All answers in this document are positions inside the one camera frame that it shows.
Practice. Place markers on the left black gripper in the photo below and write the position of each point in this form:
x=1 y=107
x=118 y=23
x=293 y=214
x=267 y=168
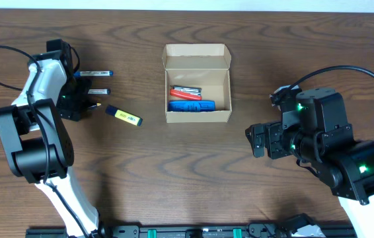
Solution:
x=73 y=107

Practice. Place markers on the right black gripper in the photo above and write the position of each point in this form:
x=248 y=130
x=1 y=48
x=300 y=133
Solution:
x=273 y=131

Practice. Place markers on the red and black stapler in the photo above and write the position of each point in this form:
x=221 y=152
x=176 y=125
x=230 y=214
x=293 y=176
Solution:
x=186 y=93

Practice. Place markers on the blue plastic case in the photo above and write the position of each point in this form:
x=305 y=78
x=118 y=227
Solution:
x=191 y=106

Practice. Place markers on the brown cardboard box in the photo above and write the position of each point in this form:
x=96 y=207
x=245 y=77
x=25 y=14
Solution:
x=204 y=66

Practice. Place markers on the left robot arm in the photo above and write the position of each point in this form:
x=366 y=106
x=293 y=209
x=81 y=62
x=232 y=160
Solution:
x=37 y=145

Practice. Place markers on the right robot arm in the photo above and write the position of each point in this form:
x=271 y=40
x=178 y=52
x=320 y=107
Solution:
x=314 y=128

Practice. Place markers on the black whiteboard marker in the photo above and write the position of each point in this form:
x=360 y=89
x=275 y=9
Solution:
x=99 y=91

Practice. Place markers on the blue whiteboard marker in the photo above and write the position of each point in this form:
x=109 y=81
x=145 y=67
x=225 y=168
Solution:
x=94 y=73

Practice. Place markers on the yellow highlighter pen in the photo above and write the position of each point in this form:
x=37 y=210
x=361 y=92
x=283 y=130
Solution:
x=123 y=115

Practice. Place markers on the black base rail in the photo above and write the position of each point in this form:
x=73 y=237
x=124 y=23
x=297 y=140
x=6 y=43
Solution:
x=256 y=230

